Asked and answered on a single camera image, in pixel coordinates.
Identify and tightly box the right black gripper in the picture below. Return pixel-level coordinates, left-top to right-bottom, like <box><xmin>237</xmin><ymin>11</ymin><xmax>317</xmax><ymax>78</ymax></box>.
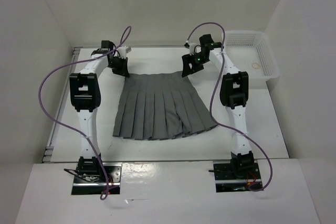
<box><xmin>182</xmin><ymin>52</ymin><xmax>208</xmax><ymax>78</ymax></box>

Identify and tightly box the grey pleated skirt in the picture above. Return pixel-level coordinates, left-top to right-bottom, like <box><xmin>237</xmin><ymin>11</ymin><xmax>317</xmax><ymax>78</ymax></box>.
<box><xmin>113</xmin><ymin>71</ymin><xmax>216</xmax><ymax>140</ymax></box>

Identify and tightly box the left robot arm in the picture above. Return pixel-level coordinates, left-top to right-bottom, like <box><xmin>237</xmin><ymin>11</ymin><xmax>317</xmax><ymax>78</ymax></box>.
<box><xmin>69</xmin><ymin>40</ymin><xmax>131</xmax><ymax>182</ymax></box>

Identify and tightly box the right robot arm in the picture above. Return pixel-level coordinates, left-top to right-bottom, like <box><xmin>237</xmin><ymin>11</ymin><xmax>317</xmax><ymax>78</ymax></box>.
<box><xmin>182</xmin><ymin>34</ymin><xmax>254</xmax><ymax>178</ymax></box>

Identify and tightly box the white plastic basket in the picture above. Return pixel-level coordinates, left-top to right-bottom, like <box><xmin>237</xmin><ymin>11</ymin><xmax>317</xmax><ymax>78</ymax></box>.
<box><xmin>224</xmin><ymin>30</ymin><xmax>280</xmax><ymax>81</ymax></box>

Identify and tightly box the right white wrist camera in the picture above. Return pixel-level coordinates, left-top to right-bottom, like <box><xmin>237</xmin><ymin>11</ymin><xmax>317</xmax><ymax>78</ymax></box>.
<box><xmin>184</xmin><ymin>40</ymin><xmax>201</xmax><ymax>55</ymax></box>

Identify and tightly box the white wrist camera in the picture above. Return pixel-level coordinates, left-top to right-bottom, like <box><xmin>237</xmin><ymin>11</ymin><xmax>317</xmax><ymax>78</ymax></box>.
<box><xmin>117</xmin><ymin>46</ymin><xmax>132</xmax><ymax>59</ymax></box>
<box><xmin>184</xmin><ymin>40</ymin><xmax>201</xmax><ymax>55</ymax></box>

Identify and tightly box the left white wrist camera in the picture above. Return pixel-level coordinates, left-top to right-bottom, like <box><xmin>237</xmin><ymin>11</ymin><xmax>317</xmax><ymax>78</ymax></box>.
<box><xmin>117</xmin><ymin>46</ymin><xmax>132</xmax><ymax>59</ymax></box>

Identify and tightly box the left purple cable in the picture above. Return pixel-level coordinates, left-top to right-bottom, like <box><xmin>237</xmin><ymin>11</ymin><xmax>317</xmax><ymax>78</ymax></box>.
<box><xmin>38</xmin><ymin>26</ymin><xmax>132</xmax><ymax>200</ymax></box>

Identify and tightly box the purple cable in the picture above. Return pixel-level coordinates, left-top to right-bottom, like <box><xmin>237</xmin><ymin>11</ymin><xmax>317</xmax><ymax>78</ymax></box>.
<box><xmin>38</xmin><ymin>26</ymin><xmax>132</xmax><ymax>200</ymax></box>
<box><xmin>184</xmin><ymin>22</ymin><xmax>272</xmax><ymax>191</ymax></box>

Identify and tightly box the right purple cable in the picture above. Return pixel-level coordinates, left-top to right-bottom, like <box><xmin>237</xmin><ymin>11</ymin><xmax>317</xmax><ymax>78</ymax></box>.
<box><xmin>184</xmin><ymin>22</ymin><xmax>272</xmax><ymax>191</ymax></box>

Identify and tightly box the aluminium table edge rail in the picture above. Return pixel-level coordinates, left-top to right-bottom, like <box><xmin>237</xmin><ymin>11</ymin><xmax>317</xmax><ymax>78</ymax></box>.
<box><xmin>41</xmin><ymin>47</ymin><xmax>82</xmax><ymax>163</ymax></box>

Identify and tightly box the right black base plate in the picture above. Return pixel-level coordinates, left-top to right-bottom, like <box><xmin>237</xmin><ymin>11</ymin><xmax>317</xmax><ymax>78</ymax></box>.
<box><xmin>208</xmin><ymin>161</ymin><xmax>263</xmax><ymax>193</ymax></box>

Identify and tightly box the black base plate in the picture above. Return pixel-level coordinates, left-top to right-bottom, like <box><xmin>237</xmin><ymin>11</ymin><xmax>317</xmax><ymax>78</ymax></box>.
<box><xmin>208</xmin><ymin>161</ymin><xmax>263</xmax><ymax>193</ymax></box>
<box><xmin>71</xmin><ymin>163</ymin><xmax>122</xmax><ymax>195</ymax></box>

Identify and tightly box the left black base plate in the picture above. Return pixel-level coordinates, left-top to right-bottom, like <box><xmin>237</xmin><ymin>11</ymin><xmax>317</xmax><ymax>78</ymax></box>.
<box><xmin>71</xmin><ymin>163</ymin><xmax>122</xmax><ymax>195</ymax></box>

